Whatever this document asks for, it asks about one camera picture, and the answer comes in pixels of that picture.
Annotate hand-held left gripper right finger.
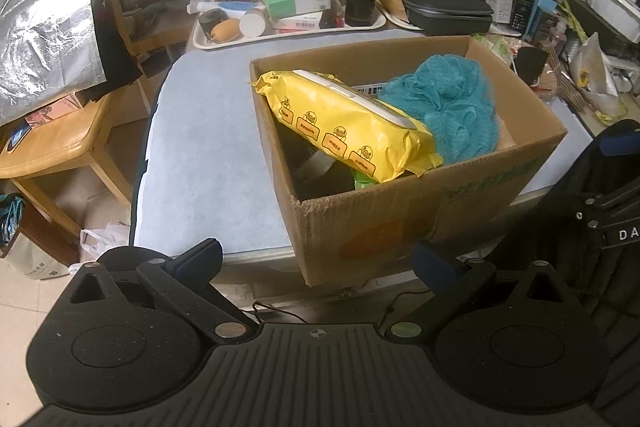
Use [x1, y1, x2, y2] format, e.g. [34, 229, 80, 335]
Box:
[387, 241, 576, 342]

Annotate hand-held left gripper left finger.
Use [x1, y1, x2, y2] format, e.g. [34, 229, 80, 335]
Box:
[65, 237, 253, 343]

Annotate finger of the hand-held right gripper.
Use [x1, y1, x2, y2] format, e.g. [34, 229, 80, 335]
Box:
[599, 126, 640, 158]

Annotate brown cardboard box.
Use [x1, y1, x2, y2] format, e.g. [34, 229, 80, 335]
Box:
[248, 35, 568, 288]

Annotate black cloth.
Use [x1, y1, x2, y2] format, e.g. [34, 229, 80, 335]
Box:
[277, 124, 363, 202]

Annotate teal mesh bath sponge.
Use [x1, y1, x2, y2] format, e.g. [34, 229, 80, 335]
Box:
[378, 55, 501, 165]

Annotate large yellow wet wipes pack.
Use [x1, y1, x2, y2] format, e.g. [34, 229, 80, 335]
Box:
[255, 69, 444, 185]

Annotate person's black clothing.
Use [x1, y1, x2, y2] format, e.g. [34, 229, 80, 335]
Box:
[480, 119, 640, 427]

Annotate crumpled clear plastic bag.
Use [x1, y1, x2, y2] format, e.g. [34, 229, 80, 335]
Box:
[570, 32, 631, 124]

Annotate woven round basket tray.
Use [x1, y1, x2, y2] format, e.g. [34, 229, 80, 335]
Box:
[542, 41, 593, 108]

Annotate white floor plastic bag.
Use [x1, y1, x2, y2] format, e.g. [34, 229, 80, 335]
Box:
[80, 222, 133, 265]

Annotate black oval object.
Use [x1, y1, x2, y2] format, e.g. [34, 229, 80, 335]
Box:
[514, 47, 547, 84]

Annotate white plastic food container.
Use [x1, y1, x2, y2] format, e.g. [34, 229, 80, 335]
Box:
[587, 0, 640, 24]

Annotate blue slim box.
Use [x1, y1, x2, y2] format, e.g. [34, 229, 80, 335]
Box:
[530, 0, 558, 42]

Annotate black slim box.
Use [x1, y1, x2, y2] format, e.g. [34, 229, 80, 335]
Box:
[510, 0, 543, 32]

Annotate beige tote bag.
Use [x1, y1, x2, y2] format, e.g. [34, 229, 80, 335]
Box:
[0, 192, 71, 280]

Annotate wooden chair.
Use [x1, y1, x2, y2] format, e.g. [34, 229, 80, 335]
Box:
[0, 0, 146, 238]

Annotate pink printed book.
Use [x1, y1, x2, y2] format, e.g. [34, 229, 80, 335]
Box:
[25, 99, 86, 128]

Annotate grey hard case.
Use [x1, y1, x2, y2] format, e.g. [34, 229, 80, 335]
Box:
[401, 0, 495, 36]

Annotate tan egg-shaped pouch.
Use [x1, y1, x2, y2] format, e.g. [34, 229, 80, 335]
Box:
[207, 18, 242, 42]

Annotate black tape roll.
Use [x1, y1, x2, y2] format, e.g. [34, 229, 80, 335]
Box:
[198, 8, 226, 32]

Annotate white jar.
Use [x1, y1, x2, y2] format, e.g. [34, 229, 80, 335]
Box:
[239, 6, 267, 38]

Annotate white spray bottle blue label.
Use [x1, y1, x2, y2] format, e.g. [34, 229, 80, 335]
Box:
[186, 0, 261, 16]

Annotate cluttered wooden side table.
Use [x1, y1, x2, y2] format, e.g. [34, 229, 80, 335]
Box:
[112, 0, 216, 52]

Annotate red white flat box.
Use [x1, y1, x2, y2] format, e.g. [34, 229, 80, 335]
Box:
[272, 12, 323, 32]

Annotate silver foil bag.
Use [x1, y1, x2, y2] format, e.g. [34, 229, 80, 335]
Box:
[0, 0, 143, 125]

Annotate black cable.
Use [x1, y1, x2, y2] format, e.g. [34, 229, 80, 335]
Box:
[251, 291, 436, 324]

